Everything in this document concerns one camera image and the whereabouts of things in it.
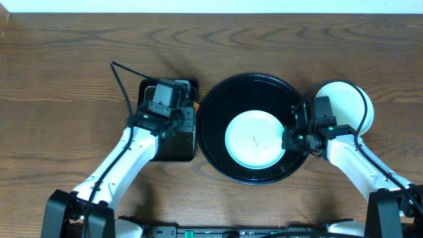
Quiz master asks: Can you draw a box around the light blue plate top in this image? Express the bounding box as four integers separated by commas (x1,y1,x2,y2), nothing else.
225,110,286,170

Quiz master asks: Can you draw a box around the green orange sponge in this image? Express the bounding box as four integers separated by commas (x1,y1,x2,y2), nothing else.
193,102,200,112

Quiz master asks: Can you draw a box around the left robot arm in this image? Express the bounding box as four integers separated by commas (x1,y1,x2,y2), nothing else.
41,102,198,237

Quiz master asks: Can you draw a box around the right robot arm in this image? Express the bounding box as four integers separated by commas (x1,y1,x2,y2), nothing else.
282,125,422,237

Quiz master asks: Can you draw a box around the black rectangular tray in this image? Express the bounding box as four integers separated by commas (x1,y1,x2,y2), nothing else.
136,79,198,162

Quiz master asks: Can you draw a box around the black round tray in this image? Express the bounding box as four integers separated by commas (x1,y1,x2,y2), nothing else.
196,73,307,184

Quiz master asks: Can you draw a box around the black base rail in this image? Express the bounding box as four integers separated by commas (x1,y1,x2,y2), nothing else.
142,223,327,238

